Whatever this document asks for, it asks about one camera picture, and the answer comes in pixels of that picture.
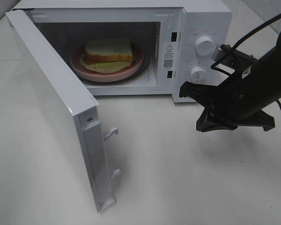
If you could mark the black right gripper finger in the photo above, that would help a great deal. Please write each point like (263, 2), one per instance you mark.
(203, 94)
(208, 122)

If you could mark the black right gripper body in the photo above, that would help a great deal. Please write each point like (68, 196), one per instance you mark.
(258, 119)

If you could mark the white timer knob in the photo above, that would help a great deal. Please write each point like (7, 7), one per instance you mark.
(198, 75)

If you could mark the pink round plate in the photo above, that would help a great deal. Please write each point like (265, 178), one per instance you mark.
(93, 76)

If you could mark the white bread sandwich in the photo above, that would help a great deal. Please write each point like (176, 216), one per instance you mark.
(107, 55)

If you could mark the white microwave door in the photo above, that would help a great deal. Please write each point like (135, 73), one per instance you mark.
(70, 109)

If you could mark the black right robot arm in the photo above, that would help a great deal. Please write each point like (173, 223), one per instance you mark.
(239, 99)

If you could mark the upper white power knob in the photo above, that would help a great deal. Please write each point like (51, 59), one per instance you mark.
(204, 45)

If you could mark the white warning label sticker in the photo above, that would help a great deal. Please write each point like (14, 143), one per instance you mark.
(168, 55)

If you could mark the glass microwave turntable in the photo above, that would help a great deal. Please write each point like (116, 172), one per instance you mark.
(138, 73)

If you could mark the white microwave oven body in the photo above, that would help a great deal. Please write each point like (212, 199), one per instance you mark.
(68, 24)

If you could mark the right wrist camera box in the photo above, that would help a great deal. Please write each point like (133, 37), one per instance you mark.
(235, 60)

